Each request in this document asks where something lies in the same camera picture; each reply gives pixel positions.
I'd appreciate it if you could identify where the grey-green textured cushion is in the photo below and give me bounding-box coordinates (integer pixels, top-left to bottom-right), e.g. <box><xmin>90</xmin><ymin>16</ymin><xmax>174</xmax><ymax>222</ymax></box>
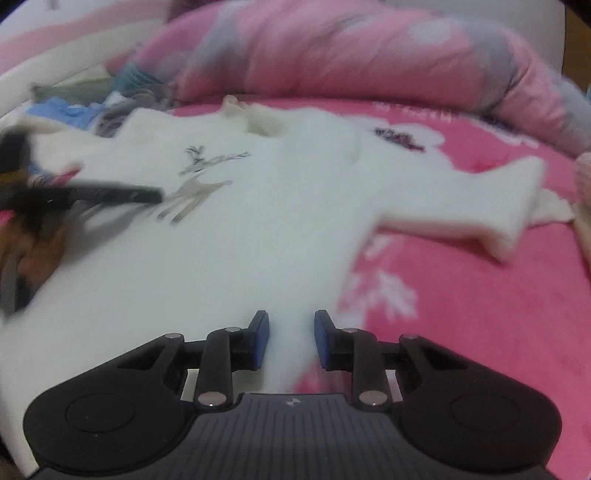
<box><xmin>31</xmin><ymin>76</ymin><xmax>116</xmax><ymax>103</ymax></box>

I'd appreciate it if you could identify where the cream knit sweater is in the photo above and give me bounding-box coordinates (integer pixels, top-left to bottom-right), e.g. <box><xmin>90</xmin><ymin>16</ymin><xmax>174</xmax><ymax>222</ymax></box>
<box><xmin>0</xmin><ymin>95</ymin><xmax>575</xmax><ymax>467</ymax></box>

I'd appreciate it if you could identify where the teal striped garment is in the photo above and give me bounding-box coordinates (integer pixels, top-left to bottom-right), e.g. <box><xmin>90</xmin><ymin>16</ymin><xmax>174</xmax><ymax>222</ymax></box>
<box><xmin>115</xmin><ymin>62</ymin><xmax>154</xmax><ymax>92</ymax></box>

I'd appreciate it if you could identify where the pink and white headboard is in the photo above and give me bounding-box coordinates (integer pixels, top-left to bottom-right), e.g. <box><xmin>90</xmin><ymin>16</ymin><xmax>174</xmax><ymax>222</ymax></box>
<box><xmin>0</xmin><ymin>0</ymin><xmax>167</xmax><ymax>118</ymax></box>

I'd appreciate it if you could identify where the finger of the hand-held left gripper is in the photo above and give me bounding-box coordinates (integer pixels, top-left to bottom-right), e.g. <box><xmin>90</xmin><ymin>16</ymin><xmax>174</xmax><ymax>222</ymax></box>
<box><xmin>69</xmin><ymin>184</ymin><xmax>165</xmax><ymax>206</ymax></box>

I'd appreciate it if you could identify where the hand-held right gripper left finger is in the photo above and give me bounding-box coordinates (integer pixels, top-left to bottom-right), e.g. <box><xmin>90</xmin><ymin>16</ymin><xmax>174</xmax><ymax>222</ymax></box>
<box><xmin>117</xmin><ymin>310</ymin><xmax>271</xmax><ymax>411</ymax></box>

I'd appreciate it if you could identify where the folded pink waffle cloth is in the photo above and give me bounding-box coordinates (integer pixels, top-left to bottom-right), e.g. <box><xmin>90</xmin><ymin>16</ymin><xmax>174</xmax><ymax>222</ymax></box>
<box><xmin>573</xmin><ymin>152</ymin><xmax>591</xmax><ymax>259</ymax></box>

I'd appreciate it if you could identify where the person's left hand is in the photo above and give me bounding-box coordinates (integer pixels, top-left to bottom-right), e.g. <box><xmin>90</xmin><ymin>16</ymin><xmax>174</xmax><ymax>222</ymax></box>
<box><xmin>0</xmin><ymin>219</ymin><xmax>68</xmax><ymax>289</ymax></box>

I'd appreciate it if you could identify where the pink floral blanket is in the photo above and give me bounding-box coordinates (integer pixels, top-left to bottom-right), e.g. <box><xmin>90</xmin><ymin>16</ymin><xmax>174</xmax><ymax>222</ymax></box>
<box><xmin>166</xmin><ymin>95</ymin><xmax>591</xmax><ymax>462</ymax></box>

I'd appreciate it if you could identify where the grey garment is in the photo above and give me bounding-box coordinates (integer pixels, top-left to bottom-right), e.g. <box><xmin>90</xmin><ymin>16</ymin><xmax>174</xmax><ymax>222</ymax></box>
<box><xmin>98</xmin><ymin>88</ymin><xmax>172</xmax><ymax>138</ymax></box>

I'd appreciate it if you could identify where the blue garment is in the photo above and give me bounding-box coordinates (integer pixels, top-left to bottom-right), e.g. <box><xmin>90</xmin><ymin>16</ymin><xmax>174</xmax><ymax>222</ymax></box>
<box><xmin>28</xmin><ymin>97</ymin><xmax>108</xmax><ymax>131</ymax></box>

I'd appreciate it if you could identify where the pink and grey floral quilt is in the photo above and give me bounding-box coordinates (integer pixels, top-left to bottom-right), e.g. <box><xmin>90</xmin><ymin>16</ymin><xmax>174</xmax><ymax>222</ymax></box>
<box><xmin>106</xmin><ymin>0</ymin><xmax>591</xmax><ymax>153</ymax></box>

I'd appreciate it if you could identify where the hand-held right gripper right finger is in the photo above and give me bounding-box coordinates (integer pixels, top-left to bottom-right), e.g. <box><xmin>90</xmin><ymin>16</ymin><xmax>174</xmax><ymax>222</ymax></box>
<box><xmin>314</xmin><ymin>310</ymin><xmax>462</xmax><ymax>411</ymax></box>

